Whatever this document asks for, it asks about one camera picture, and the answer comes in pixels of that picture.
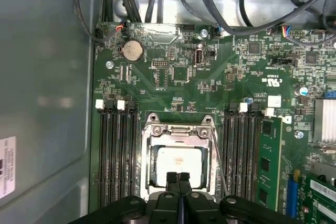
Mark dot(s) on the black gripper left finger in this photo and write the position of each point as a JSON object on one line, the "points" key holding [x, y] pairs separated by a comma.
{"points": [[162, 208]]}

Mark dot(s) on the silver CPU plate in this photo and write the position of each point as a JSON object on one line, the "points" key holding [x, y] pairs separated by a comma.
{"points": [[168, 158]]}

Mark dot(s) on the white case label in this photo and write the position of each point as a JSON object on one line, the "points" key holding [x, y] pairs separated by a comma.
{"points": [[8, 166]]}

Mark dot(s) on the internal USB port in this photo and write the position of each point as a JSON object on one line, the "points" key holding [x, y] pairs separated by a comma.
{"points": [[199, 57]]}

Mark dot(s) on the white board sticker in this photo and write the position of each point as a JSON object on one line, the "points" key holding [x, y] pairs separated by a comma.
{"points": [[274, 101]]}

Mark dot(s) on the green RAM stick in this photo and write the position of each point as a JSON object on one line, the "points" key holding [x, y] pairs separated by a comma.
{"points": [[270, 155]]}

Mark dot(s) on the black PC case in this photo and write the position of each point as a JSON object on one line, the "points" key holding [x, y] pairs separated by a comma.
{"points": [[39, 77]]}

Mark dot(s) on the blue expansion slot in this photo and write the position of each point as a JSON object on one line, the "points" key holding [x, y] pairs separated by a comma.
{"points": [[292, 197]]}

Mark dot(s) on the CPU socket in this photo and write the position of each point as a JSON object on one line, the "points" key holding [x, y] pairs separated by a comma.
{"points": [[154, 121]]}

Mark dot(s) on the silver chipset heatsink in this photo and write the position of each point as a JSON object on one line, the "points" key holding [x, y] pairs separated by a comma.
{"points": [[325, 119]]}

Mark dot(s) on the metal socket cover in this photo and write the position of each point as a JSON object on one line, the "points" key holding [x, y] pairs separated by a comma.
{"points": [[181, 140]]}

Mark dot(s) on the silver motherboard screw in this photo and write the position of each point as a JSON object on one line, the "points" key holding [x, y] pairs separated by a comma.
{"points": [[109, 64], [299, 134], [203, 33]]}

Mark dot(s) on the silver coin battery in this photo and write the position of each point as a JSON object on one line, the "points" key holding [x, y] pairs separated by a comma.
{"points": [[132, 51]]}

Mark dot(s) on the green motherboard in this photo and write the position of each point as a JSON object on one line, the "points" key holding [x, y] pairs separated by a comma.
{"points": [[210, 77]]}

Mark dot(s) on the blue top capacitor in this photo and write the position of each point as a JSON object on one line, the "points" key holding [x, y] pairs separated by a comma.
{"points": [[304, 90]]}

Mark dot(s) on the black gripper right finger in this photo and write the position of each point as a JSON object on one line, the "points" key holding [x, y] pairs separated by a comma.
{"points": [[202, 208]]}

